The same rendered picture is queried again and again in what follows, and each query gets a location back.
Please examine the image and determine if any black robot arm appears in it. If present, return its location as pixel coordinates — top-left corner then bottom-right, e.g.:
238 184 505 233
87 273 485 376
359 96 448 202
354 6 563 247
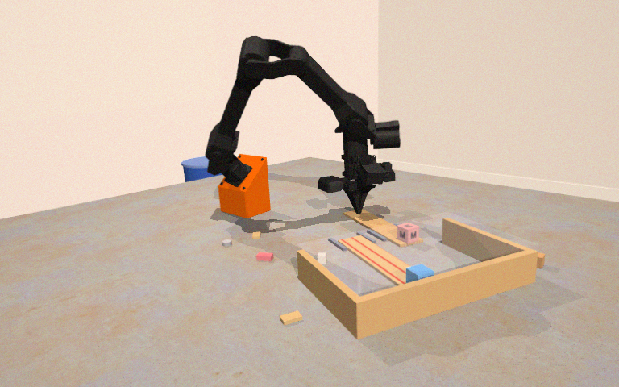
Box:
205 36 401 187

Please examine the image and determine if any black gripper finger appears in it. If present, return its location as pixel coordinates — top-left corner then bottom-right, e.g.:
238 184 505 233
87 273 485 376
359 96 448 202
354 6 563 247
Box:
357 184 376 214
343 188 361 214

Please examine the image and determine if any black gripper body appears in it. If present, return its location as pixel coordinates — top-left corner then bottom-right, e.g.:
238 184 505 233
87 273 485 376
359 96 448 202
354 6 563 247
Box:
318 150 395 193

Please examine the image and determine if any orange grid-patterned strip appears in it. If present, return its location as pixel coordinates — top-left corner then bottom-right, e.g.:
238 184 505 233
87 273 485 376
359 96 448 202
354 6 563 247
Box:
343 209 391 229

